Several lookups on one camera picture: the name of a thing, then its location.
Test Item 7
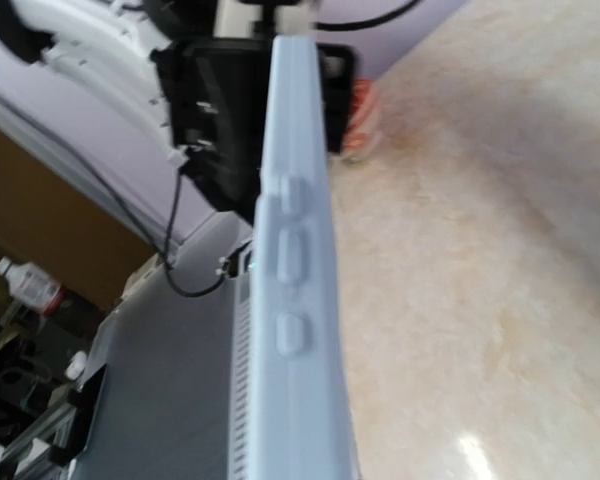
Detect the red white patterned dish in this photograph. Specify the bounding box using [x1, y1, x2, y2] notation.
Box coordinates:
[341, 78, 381, 163]

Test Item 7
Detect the white plastic bottle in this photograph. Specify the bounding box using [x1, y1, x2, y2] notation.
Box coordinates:
[0, 257, 65, 316]

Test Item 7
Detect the light blue phone case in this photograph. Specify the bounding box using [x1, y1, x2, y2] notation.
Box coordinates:
[246, 36, 359, 479]

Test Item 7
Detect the brown cardboard panel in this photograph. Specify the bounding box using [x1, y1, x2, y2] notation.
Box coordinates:
[0, 131, 153, 310]

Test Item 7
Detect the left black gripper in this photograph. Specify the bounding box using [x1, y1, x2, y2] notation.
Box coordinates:
[152, 37, 356, 226]

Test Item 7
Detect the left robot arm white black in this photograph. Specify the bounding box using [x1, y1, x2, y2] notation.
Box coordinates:
[0, 1, 316, 222]

